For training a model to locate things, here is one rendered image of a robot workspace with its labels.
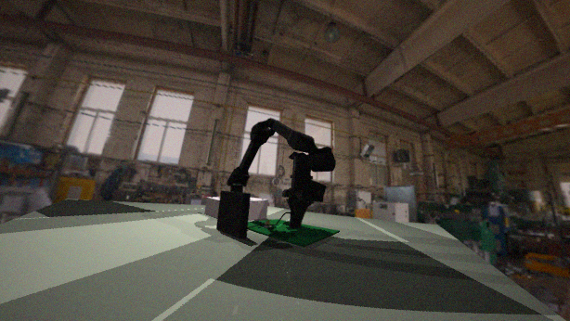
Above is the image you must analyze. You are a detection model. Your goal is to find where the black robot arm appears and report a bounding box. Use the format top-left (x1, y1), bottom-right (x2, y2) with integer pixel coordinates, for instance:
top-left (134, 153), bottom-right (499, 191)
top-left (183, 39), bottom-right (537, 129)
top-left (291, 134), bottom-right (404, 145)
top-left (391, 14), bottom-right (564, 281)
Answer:
top-left (227, 119), bottom-right (335, 195)

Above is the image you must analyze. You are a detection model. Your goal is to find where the green circuit board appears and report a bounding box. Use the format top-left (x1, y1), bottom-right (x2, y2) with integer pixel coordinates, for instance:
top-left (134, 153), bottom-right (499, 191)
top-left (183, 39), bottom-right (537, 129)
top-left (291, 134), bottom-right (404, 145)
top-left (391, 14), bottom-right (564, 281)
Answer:
top-left (247, 220), bottom-right (340, 247)

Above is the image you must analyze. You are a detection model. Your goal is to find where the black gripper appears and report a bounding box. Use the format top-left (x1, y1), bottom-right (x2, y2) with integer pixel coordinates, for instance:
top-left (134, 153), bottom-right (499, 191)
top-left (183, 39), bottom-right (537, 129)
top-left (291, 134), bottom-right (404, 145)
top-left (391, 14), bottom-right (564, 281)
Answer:
top-left (282, 171), bottom-right (323, 225)

